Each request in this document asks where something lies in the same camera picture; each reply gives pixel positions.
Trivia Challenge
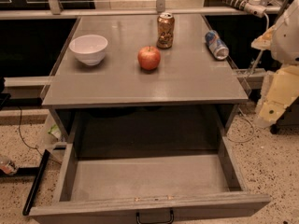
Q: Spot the red apple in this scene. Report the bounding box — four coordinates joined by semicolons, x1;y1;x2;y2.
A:
137;46;161;71

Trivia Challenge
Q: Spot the grey cabinet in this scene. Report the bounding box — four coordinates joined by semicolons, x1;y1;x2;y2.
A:
41;14;252;142

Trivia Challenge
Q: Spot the black drawer handle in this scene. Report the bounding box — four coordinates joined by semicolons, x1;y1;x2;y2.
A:
135;210;175;224

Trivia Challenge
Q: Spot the grey top drawer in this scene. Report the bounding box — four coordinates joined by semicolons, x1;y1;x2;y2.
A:
29;109;272;224

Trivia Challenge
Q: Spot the blue white soda can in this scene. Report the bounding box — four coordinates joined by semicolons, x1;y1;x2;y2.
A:
205;30;229;61

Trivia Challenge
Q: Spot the white cable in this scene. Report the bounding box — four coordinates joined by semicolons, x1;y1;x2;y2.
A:
227;12;270;144

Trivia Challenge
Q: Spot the green white bag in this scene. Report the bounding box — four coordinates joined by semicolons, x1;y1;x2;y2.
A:
48;124;62;140

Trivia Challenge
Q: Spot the plastic bottle on floor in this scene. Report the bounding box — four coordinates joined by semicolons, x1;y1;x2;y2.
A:
0;156;18;175

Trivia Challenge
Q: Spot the white ceramic bowl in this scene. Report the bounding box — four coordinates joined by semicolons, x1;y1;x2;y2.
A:
69;35;108;66

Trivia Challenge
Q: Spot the white power strip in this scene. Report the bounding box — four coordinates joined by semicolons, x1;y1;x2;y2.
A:
218;0;266;18

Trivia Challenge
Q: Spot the black bar on floor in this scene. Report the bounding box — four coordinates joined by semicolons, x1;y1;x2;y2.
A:
22;150;50;217

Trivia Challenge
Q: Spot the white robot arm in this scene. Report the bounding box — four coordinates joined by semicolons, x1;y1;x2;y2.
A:
251;0;299;128

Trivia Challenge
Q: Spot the gold soda can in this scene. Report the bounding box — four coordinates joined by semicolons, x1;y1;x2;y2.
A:
156;12;175;49

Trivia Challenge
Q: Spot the black cable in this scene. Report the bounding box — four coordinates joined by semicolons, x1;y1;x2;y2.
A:
17;105;43;156

